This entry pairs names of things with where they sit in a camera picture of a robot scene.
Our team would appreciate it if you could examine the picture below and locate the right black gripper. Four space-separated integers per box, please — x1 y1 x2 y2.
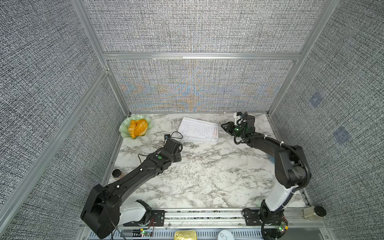
220 121 246 139

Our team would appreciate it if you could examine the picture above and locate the white keyboard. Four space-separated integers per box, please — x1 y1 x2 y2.
179 117 219 140

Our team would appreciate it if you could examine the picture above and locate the pink keyboard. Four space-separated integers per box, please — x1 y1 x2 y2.
181 125 219 142

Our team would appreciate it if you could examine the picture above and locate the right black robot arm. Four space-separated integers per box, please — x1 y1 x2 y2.
221 112 312 224

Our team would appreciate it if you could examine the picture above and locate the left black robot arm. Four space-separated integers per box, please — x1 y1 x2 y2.
81 139 183 239

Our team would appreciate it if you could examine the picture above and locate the orange croissant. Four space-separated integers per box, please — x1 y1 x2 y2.
128 119 149 139

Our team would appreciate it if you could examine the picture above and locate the green leaf-shaped plate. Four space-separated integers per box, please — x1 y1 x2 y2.
119 115 153 139

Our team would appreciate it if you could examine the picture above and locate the glass jar black lid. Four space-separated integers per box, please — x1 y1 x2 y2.
112 169 125 181

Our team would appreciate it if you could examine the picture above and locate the gold tin can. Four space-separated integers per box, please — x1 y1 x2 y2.
174 230 198 240

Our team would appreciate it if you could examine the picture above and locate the white round container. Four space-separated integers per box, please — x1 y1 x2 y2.
217 230 235 240

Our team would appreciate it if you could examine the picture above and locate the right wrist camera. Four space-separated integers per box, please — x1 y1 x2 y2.
234 112 245 127

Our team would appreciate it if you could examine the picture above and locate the aluminium mounting rail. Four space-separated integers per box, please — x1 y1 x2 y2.
78 208 331 230

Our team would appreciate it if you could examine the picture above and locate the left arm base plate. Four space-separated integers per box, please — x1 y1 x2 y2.
123 210 166 229

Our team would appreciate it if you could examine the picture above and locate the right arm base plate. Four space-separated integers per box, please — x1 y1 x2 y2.
242 208 288 226

